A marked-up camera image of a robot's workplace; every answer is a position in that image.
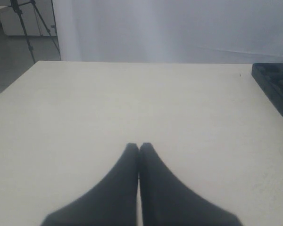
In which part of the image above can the black left gripper view right finger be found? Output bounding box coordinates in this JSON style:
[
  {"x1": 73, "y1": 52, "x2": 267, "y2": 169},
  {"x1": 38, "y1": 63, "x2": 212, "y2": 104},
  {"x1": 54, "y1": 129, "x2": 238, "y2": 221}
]
[{"x1": 139, "y1": 143, "x2": 242, "y2": 226}]

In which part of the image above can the black left gripper view left finger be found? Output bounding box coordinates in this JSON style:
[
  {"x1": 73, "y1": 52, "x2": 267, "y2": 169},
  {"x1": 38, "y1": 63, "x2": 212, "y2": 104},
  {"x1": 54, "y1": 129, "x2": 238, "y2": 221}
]
[{"x1": 42, "y1": 143, "x2": 139, "y2": 226}]

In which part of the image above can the black plastic tool case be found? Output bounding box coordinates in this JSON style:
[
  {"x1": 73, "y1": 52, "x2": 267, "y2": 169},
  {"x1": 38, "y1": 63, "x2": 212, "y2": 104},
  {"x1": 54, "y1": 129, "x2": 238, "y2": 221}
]
[{"x1": 251, "y1": 63, "x2": 283, "y2": 117}]

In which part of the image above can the white backdrop curtain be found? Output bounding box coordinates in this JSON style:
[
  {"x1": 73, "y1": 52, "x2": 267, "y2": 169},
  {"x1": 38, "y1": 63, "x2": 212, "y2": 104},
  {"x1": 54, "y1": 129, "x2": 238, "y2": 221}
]
[{"x1": 53, "y1": 0, "x2": 283, "y2": 64}]

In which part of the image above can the black tripod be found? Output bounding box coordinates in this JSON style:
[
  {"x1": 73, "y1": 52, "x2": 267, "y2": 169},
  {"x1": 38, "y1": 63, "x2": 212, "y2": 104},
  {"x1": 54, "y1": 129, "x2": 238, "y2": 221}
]
[{"x1": 0, "y1": 0, "x2": 59, "y2": 49}]

